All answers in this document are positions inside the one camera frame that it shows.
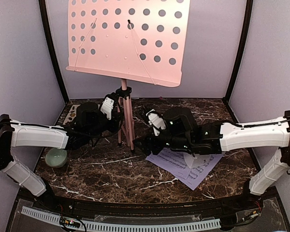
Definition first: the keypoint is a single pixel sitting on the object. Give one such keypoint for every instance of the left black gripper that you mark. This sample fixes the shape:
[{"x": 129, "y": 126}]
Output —
[{"x": 115, "y": 114}]

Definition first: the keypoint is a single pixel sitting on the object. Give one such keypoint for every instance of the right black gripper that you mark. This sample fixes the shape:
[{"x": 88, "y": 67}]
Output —
[{"x": 145, "y": 140}]

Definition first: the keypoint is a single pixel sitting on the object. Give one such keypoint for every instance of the pink music stand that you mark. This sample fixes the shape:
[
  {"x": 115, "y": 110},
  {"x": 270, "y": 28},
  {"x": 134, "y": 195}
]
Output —
[{"x": 138, "y": 40}]

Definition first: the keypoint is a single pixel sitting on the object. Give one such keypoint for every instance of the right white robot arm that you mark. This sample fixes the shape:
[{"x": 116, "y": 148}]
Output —
[{"x": 274, "y": 132}]

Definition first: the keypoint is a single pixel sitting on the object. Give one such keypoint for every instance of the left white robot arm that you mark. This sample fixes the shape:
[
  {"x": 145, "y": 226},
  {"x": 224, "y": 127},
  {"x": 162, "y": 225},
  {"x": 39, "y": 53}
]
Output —
[{"x": 13, "y": 134}]

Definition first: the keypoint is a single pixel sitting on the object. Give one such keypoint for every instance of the sticker sheet card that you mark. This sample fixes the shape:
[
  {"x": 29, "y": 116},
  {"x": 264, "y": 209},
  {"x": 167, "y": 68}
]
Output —
[{"x": 71, "y": 114}]

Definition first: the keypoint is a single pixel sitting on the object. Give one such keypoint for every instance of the upper purple sheet music page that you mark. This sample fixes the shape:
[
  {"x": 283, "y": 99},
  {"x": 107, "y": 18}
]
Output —
[{"x": 172, "y": 162}]

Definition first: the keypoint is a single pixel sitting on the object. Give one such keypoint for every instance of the purple sheet music page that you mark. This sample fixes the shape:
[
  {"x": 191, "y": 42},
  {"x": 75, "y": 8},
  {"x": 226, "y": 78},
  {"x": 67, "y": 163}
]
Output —
[
  {"x": 172, "y": 162},
  {"x": 198, "y": 174}
]

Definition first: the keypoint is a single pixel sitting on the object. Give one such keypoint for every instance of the green ceramic bowl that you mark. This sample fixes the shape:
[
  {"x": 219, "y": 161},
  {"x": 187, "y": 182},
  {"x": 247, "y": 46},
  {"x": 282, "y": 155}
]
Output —
[{"x": 56, "y": 158}]

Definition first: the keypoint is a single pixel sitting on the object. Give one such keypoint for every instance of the white metronome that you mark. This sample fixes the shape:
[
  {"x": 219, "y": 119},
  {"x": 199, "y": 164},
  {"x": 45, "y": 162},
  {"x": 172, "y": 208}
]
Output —
[{"x": 191, "y": 161}]

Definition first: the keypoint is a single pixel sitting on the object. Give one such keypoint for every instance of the lower purple sheet music page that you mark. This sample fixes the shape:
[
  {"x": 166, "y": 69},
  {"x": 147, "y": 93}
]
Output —
[{"x": 198, "y": 174}]

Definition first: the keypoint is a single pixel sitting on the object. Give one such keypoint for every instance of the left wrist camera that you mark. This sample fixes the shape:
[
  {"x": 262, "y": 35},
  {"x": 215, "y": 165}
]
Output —
[{"x": 86, "y": 114}]

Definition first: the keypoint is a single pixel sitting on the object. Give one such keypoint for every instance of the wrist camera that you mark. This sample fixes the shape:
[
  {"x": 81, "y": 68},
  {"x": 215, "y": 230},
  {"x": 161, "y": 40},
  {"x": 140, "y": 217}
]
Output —
[
  {"x": 86, "y": 114},
  {"x": 179, "y": 120}
]

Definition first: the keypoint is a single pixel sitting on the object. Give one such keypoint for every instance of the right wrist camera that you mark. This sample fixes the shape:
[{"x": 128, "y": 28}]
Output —
[{"x": 179, "y": 120}]

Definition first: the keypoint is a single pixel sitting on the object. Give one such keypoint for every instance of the black front rail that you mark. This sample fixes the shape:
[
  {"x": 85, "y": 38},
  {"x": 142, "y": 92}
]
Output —
[{"x": 80, "y": 205}]

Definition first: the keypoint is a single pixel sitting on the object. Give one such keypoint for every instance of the white slotted cable duct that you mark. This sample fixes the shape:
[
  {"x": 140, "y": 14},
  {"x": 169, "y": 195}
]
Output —
[{"x": 121, "y": 225}]

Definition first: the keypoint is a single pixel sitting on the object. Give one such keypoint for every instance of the left black frame post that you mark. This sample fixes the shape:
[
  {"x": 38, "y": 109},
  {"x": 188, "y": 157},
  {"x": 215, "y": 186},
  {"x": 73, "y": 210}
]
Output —
[{"x": 51, "y": 50}]

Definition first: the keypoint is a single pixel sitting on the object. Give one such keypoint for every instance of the black frame post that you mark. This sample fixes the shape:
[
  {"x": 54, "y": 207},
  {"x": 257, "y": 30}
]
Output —
[
  {"x": 51, "y": 50},
  {"x": 240, "y": 50}
]

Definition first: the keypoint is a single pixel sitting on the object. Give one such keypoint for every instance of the right black frame post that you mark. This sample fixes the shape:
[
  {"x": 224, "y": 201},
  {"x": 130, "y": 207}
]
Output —
[{"x": 240, "y": 50}]

